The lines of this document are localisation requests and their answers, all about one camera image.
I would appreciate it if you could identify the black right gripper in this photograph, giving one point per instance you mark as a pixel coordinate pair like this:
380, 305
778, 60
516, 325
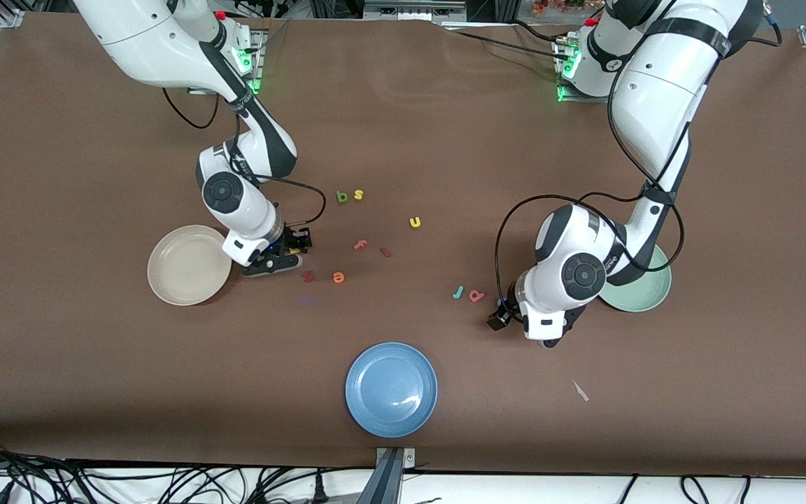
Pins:
293, 241

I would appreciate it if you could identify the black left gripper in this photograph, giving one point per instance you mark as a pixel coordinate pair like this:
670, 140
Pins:
504, 313

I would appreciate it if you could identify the pink letter a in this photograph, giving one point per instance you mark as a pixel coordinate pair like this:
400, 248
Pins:
476, 299

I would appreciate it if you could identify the teal letter j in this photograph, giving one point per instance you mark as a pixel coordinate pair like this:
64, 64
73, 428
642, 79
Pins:
460, 290

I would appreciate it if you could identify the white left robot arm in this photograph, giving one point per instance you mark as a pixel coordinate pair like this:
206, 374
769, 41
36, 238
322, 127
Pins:
662, 91

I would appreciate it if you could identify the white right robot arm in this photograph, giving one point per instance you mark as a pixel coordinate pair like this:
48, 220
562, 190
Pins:
158, 42

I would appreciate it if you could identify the dark red letter s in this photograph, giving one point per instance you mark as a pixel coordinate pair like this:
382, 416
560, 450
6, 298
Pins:
308, 276

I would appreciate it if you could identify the white paper scrap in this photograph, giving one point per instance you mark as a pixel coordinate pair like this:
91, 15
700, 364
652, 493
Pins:
580, 390

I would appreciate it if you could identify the beige brown plate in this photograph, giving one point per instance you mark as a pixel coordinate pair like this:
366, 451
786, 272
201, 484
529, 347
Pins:
189, 280

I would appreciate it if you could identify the blue plate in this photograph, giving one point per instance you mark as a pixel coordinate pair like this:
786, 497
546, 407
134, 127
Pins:
391, 389

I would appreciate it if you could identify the green plate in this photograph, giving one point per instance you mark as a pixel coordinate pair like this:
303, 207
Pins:
648, 297

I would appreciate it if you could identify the brown table cover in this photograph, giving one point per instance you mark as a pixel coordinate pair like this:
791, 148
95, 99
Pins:
445, 140

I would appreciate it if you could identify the black power plug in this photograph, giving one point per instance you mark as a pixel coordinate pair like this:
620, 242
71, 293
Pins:
319, 490

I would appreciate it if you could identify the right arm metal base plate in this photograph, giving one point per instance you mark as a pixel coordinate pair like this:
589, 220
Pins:
260, 52

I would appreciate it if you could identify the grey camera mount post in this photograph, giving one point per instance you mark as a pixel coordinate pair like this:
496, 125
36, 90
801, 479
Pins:
389, 483

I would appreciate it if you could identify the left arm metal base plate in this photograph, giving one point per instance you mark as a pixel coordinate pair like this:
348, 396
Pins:
571, 98

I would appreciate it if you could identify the grey metal frame box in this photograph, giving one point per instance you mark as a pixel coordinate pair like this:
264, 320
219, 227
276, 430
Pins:
410, 10

